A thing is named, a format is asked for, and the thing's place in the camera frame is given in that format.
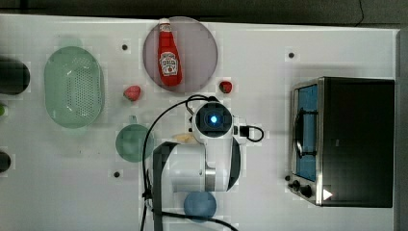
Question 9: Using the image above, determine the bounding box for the dark round cup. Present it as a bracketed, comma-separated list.
[0, 152, 12, 172]

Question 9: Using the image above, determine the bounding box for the green measuring cup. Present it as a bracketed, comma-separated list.
[115, 115, 154, 163]

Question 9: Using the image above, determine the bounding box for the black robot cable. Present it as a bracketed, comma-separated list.
[140, 93, 240, 231]

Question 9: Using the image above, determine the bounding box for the green perforated colander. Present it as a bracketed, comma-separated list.
[44, 46, 103, 129]

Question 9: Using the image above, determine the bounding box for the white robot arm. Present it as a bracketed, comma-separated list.
[152, 101, 247, 231]

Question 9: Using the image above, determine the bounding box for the black pot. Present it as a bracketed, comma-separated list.
[0, 57, 31, 95]

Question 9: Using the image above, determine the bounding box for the blue cup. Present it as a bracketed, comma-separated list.
[184, 192, 217, 223]

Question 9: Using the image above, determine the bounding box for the grey round plate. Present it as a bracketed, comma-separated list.
[142, 16, 218, 93]

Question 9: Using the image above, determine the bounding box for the black toaster oven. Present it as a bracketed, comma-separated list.
[286, 77, 395, 208]

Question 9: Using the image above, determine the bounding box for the red toy strawberry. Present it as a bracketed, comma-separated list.
[218, 81, 233, 93]

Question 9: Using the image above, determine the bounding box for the red ketchup bottle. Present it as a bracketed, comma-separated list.
[158, 18, 183, 87]

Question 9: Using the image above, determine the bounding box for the green lime toy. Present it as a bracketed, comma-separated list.
[0, 105, 8, 116]

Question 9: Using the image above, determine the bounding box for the pink toy strawberry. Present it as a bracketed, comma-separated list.
[123, 86, 141, 102]

